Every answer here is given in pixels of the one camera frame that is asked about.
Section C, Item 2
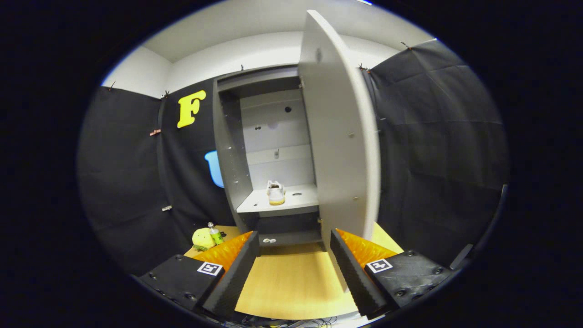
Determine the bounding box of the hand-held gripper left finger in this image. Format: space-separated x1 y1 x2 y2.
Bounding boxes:
139 231 260 319

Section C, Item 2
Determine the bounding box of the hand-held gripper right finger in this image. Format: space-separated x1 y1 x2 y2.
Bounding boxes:
330 229 456 319

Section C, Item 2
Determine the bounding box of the green drink bottle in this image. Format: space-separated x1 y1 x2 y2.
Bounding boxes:
207 222 225 245

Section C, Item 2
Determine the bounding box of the black backdrop cloth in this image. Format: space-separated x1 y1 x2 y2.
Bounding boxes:
77 39 510 278

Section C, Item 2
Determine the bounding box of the grey shoe cabinet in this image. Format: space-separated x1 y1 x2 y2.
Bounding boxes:
212 64 328 251

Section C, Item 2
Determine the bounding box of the white canvas shoe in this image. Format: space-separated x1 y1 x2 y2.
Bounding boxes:
266 180 286 205

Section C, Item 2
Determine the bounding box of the yellow plush toy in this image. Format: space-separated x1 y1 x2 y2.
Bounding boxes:
191 228 217 251

